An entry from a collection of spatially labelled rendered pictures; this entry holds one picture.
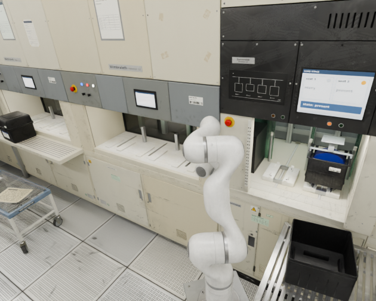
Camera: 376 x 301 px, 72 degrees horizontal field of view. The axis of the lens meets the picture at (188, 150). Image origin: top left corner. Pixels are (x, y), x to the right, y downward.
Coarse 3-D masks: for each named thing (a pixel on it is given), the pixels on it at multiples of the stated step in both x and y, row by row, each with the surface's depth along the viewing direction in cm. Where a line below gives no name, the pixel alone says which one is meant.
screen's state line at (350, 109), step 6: (306, 102) 127; (312, 102) 125; (312, 108) 127; (318, 108) 125; (324, 108) 124; (330, 108) 122; (336, 108) 121; (342, 108) 120; (348, 108) 118; (354, 108) 117; (360, 108) 116
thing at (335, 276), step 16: (304, 224) 138; (304, 240) 143; (320, 240) 139; (336, 240) 135; (352, 240) 125; (288, 256) 120; (304, 256) 138; (320, 256) 135; (336, 256) 136; (352, 256) 120; (288, 272) 122; (304, 272) 118; (320, 272) 115; (336, 272) 111; (352, 272) 116; (320, 288) 119; (336, 288) 115; (352, 288) 112
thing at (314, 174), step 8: (328, 136) 161; (312, 144) 173; (312, 152) 171; (336, 152) 158; (344, 152) 165; (352, 152) 161; (312, 160) 158; (320, 160) 156; (312, 168) 161; (320, 168) 158; (328, 168) 155; (336, 168) 153; (344, 168) 150; (312, 176) 163; (320, 176) 160; (328, 176) 157; (336, 176) 155; (344, 176) 152; (320, 184) 162; (328, 184) 160; (336, 184) 157
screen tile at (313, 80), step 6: (306, 78) 122; (312, 78) 121; (318, 78) 120; (324, 78) 118; (306, 84) 123; (312, 84) 122; (318, 84) 121; (324, 84) 119; (330, 84) 118; (306, 90) 125; (312, 90) 123; (324, 90) 120; (330, 90) 119; (306, 96) 126; (312, 96) 124; (318, 96) 123; (324, 96) 121
